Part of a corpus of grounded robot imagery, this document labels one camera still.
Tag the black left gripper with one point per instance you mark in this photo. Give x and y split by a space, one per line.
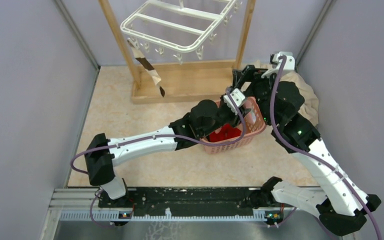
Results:
235 120

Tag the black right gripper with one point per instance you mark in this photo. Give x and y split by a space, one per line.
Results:
239 77

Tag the red snowman face sock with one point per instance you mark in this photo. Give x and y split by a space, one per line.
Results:
226 132

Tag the pink plastic laundry basket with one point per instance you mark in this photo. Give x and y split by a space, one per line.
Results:
254 125

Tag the beige brown sock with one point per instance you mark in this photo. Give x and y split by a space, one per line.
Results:
140 57

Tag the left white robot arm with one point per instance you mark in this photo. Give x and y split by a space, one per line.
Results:
104 153

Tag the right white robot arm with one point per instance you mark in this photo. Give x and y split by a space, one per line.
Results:
290 106

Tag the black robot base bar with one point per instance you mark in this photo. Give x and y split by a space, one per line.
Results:
169 204

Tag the white plastic clip hanger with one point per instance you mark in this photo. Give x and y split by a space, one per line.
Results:
177 27

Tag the beige crumpled cloth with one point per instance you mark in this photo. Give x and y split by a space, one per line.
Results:
310 107

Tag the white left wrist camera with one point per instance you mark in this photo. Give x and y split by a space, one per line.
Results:
234 99

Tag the wooden drying rack frame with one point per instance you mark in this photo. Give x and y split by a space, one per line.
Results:
193 80

